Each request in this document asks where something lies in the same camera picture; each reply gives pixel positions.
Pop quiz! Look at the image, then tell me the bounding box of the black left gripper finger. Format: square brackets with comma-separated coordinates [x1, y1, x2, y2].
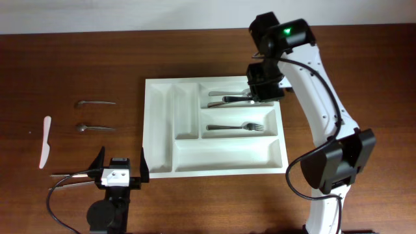
[87, 146, 105, 178]
[140, 148, 150, 183]

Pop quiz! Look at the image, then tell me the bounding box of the metal table knife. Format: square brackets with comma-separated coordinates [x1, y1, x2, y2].
[54, 181, 94, 190]
[50, 174, 88, 178]

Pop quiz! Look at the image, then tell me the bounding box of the large metal spoon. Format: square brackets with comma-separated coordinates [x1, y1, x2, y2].
[208, 89, 251, 97]
[207, 100, 256, 108]

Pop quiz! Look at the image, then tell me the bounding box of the metal fork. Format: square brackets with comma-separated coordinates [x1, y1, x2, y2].
[206, 123, 265, 131]
[222, 96, 253, 103]

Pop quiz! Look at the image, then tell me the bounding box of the metal teaspoon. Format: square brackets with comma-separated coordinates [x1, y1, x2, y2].
[75, 100, 116, 107]
[75, 124, 115, 132]

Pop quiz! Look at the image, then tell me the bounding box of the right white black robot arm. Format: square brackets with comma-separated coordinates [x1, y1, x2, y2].
[246, 12, 376, 233]

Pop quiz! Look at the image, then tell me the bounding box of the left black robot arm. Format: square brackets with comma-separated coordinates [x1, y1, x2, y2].
[86, 147, 150, 233]

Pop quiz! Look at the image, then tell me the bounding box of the white plastic knife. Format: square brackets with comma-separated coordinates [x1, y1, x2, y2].
[39, 116, 52, 169]

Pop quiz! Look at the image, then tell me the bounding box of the white cutlery organizer tray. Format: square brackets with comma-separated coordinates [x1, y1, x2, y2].
[142, 76, 288, 179]

